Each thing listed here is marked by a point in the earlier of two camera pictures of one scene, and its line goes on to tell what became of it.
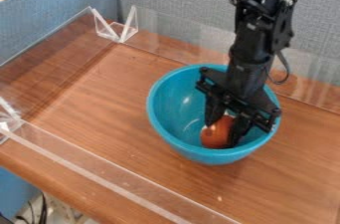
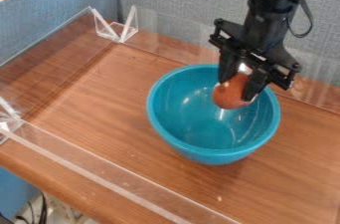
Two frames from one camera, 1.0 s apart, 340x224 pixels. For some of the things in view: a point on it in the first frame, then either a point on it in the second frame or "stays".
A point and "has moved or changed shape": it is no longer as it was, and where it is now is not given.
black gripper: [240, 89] to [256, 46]
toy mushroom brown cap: [216, 134] has moved or changed shape
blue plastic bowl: [176, 112] stays
